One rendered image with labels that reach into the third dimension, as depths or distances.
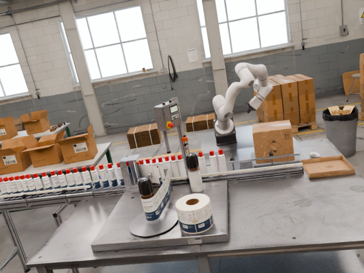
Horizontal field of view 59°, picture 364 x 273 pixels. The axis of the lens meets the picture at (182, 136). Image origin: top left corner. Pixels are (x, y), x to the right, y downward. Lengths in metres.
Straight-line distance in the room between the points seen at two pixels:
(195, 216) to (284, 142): 1.12
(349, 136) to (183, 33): 4.52
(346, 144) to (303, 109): 1.40
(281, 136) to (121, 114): 6.04
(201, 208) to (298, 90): 4.34
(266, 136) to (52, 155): 2.59
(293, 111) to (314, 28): 2.83
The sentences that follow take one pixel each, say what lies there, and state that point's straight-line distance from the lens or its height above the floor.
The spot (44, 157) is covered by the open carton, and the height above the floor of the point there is 0.88.
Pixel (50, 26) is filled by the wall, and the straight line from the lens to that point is 8.53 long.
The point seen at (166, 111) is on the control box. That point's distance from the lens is 2.42.
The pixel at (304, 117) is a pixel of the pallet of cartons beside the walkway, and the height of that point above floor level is 0.25.
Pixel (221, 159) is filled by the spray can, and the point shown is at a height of 1.02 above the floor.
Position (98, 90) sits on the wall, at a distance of 8.27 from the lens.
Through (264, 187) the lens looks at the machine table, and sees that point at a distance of 2.37.
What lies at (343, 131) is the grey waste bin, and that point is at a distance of 4.76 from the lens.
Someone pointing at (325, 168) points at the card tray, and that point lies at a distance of 2.60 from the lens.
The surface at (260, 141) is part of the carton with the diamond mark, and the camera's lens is 2.65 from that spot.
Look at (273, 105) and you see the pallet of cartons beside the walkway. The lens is 5.82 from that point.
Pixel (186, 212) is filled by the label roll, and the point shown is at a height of 1.02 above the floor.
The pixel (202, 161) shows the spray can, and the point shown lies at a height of 1.02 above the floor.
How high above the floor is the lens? 1.92
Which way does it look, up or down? 16 degrees down
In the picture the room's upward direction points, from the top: 11 degrees counter-clockwise
